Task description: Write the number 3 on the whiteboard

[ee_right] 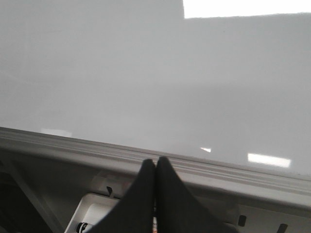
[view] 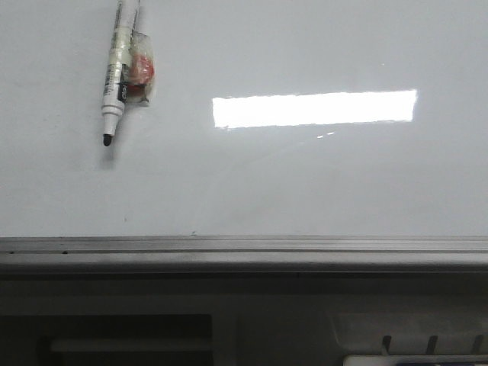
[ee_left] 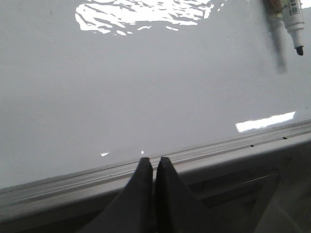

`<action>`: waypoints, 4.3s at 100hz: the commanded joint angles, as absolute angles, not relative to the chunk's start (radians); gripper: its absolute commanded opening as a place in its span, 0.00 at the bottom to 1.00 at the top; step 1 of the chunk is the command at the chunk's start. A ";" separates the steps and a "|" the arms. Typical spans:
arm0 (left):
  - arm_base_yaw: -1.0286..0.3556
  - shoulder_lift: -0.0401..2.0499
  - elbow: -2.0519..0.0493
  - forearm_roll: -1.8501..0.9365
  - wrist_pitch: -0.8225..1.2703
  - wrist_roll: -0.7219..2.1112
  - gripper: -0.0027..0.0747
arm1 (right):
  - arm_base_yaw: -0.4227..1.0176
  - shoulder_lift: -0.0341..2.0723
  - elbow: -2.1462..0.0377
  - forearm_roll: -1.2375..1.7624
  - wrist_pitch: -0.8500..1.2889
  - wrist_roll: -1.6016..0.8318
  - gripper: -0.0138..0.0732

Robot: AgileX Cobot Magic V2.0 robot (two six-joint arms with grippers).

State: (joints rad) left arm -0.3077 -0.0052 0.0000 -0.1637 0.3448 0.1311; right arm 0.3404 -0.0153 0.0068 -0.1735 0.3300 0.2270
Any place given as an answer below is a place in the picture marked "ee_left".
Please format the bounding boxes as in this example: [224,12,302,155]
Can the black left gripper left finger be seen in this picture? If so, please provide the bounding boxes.
[80,157,153,233]

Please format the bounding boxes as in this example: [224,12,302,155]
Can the white whiteboard with aluminium frame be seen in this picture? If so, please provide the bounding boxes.
[0,0,311,223]

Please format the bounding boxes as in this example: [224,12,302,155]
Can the white black-tip whiteboard marker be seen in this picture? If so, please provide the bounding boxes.
[263,0,305,56]

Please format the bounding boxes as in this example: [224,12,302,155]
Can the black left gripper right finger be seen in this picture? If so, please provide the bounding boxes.
[155,157,232,233]

